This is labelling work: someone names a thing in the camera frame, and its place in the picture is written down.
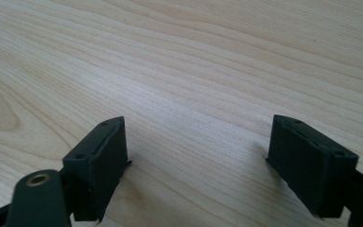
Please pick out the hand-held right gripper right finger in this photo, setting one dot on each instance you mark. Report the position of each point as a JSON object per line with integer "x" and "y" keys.
{"x": 312, "y": 167}

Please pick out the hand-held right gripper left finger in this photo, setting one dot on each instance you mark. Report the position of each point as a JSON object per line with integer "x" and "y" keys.
{"x": 97, "y": 170}

